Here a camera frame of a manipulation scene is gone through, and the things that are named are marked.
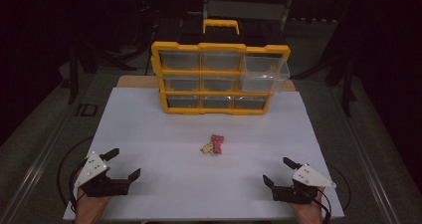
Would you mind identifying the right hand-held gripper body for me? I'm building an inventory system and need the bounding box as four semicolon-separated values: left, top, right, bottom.
271;162;337;205

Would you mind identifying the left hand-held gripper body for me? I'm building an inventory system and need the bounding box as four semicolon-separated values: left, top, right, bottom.
74;151;132;198

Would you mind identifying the clear plastic drawer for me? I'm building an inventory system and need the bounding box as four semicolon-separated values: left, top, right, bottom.
239;53;292;95

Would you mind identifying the person's right hand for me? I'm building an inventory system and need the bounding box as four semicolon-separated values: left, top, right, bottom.
290;186;325;224

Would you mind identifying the person's left hand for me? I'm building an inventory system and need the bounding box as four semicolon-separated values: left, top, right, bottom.
73;185;111;224

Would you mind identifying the white table board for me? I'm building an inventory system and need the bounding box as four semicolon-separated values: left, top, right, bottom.
62;87;345;222

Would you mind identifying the black tripod stand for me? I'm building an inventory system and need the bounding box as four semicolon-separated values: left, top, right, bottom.
67;39;137;106
291;49;358;118

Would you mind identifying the set of closed clear drawers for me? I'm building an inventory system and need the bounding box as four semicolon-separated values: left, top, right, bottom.
158;50;271;111

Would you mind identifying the yellow organizer cabinet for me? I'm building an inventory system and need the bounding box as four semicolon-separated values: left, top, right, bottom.
150;40;292;116

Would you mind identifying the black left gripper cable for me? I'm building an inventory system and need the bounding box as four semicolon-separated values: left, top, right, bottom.
56;135;96;215

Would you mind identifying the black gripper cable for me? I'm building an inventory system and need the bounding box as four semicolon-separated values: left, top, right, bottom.
312;163;352;220
56;135;96;215

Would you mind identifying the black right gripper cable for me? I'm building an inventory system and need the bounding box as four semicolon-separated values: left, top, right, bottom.
312;163;352;220

